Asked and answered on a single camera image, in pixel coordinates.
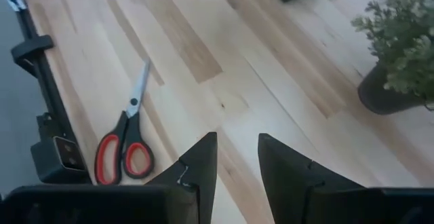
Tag black and red scissors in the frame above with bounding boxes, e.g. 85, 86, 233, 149
94, 58, 156, 187

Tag green plant in black pot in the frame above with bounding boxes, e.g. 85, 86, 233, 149
350, 0, 434, 116

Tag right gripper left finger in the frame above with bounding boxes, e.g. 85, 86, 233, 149
0, 131, 218, 224

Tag black metal table frame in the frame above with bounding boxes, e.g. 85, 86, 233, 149
9, 0, 77, 144

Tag black camera box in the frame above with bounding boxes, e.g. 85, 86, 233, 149
30, 135, 92, 185

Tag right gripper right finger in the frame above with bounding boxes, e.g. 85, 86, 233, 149
257, 132, 434, 224

